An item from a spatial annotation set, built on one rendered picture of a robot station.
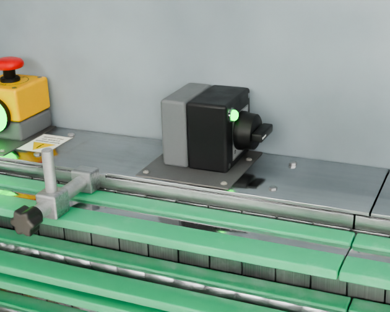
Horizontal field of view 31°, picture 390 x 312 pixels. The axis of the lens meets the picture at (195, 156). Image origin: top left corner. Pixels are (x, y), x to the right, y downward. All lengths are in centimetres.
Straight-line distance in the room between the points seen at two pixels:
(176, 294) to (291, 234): 14
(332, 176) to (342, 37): 15
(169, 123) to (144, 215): 11
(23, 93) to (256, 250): 40
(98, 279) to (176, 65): 28
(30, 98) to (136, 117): 14
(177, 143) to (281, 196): 14
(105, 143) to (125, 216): 18
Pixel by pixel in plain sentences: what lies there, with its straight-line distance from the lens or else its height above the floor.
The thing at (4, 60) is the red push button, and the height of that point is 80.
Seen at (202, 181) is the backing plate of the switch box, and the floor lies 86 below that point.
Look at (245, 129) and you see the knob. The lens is 78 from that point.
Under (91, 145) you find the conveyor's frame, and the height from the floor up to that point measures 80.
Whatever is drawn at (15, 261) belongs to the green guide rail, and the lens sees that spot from 83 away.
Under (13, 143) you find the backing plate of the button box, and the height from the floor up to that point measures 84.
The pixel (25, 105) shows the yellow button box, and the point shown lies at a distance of 92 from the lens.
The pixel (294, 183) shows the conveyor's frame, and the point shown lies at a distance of 76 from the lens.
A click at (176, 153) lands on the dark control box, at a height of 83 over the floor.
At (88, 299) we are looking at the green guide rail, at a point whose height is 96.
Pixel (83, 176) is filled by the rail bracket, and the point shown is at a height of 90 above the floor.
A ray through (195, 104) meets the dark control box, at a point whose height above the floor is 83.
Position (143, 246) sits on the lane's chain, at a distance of 81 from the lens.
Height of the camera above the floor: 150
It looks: 58 degrees down
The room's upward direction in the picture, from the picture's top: 131 degrees counter-clockwise
